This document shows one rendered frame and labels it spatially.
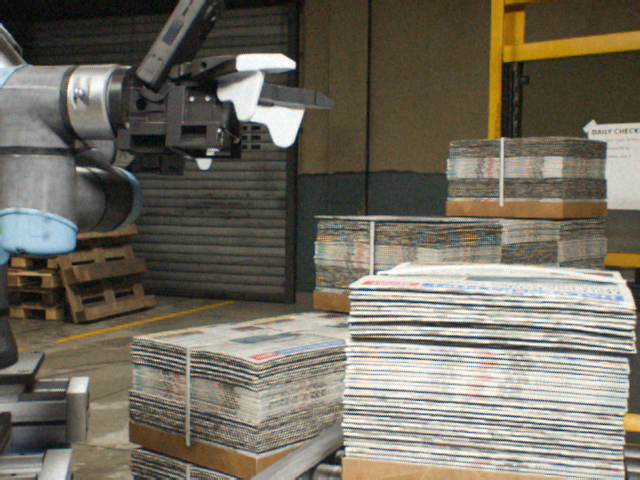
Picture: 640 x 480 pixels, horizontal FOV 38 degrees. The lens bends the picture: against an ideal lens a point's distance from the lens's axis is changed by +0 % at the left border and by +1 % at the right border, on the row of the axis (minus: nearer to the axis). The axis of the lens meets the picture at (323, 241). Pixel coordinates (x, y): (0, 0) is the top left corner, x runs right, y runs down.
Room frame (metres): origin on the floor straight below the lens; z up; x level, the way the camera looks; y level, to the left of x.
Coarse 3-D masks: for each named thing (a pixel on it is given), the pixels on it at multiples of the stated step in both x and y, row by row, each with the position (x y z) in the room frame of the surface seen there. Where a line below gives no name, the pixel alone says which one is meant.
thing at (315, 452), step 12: (324, 432) 1.25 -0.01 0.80; (336, 432) 1.25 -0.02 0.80; (312, 444) 1.19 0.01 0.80; (324, 444) 1.19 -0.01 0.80; (336, 444) 1.19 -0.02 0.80; (288, 456) 1.13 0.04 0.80; (300, 456) 1.13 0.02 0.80; (312, 456) 1.13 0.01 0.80; (324, 456) 1.13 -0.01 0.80; (276, 468) 1.08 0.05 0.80; (288, 468) 1.08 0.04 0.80; (300, 468) 1.08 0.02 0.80; (312, 468) 1.09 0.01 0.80
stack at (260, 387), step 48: (144, 336) 1.89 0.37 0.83; (192, 336) 1.88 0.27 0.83; (240, 336) 1.90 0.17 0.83; (288, 336) 1.91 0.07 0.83; (336, 336) 1.92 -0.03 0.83; (144, 384) 1.86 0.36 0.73; (192, 384) 1.77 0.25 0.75; (240, 384) 1.67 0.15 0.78; (288, 384) 1.70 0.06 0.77; (336, 384) 1.80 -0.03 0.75; (192, 432) 1.76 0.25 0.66; (240, 432) 1.67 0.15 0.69; (288, 432) 1.70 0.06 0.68
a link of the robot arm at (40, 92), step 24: (0, 72) 0.94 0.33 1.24; (24, 72) 0.93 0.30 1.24; (48, 72) 0.92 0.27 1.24; (72, 72) 0.93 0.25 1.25; (0, 96) 0.92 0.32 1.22; (24, 96) 0.92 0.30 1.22; (48, 96) 0.91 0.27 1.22; (0, 120) 0.93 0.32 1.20; (24, 120) 0.92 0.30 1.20; (48, 120) 0.92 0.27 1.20; (0, 144) 0.93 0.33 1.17; (24, 144) 0.92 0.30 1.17; (48, 144) 0.92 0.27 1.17; (72, 144) 0.95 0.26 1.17
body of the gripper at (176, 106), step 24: (120, 72) 0.91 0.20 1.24; (120, 96) 0.89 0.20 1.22; (144, 96) 0.91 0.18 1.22; (168, 96) 0.88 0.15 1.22; (192, 96) 0.88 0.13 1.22; (216, 96) 0.88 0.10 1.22; (120, 120) 0.90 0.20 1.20; (144, 120) 0.91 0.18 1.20; (168, 120) 0.88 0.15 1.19; (192, 120) 0.88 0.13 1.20; (216, 120) 0.87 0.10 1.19; (120, 144) 0.91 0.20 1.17; (144, 144) 0.92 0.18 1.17; (168, 144) 0.88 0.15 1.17; (192, 144) 0.87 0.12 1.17; (216, 144) 0.86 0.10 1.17; (240, 144) 0.93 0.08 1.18
